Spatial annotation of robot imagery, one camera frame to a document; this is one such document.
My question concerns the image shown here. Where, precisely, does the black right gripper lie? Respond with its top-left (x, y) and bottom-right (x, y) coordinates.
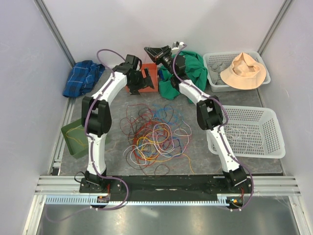
top-left (144, 46), bottom-right (175, 76)

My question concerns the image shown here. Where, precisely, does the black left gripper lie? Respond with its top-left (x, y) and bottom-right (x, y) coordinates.
top-left (128, 68), bottom-right (154, 96)

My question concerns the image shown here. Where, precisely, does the yellow wire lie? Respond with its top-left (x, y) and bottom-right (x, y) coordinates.
top-left (66, 126), bottom-right (89, 148)

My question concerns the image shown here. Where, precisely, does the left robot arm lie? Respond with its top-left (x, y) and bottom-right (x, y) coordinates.
top-left (79, 55), bottom-right (154, 193)

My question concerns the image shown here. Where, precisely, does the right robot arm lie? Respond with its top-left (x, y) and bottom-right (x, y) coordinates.
top-left (144, 42), bottom-right (254, 194)

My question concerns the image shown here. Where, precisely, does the orange plastic tray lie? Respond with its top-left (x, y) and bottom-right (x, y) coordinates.
top-left (126, 63), bottom-right (158, 93)

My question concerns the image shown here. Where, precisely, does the green jacket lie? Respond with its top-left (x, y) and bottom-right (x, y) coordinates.
top-left (158, 50), bottom-right (208, 100)

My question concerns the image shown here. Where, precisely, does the small white perforated basket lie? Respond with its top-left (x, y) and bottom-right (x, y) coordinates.
top-left (202, 51), bottom-right (271, 93)

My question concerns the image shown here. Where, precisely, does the grey cloth in basket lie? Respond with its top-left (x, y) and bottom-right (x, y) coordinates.
top-left (208, 61), bottom-right (227, 85)

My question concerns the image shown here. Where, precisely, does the blue plaid cloth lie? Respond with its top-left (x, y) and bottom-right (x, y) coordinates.
top-left (63, 60), bottom-right (105, 98)

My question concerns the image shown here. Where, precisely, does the green plastic tray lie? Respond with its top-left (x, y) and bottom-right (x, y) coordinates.
top-left (61, 117), bottom-right (112, 162)

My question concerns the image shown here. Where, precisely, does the beige bucket hat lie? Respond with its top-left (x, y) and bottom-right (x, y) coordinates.
top-left (220, 52), bottom-right (267, 90)

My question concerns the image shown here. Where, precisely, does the large white perforated basket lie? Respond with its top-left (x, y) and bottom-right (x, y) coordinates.
top-left (206, 105), bottom-right (286, 159)

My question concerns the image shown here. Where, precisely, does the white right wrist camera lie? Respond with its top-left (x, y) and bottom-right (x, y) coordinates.
top-left (171, 41), bottom-right (186, 51)

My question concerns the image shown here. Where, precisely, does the tangled coloured wire pile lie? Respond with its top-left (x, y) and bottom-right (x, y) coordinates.
top-left (119, 103), bottom-right (195, 175)

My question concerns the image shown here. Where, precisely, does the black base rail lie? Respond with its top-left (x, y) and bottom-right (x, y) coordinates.
top-left (79, 175), bottom-right (248, 200)

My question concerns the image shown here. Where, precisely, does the white wire in basket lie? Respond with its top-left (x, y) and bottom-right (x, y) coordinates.
top-left (224, 126), bottom-right (266, 149)

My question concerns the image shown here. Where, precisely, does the light blue cable duct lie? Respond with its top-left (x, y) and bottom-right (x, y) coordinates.
top-left (45, 194), bottom-right (243, 206)

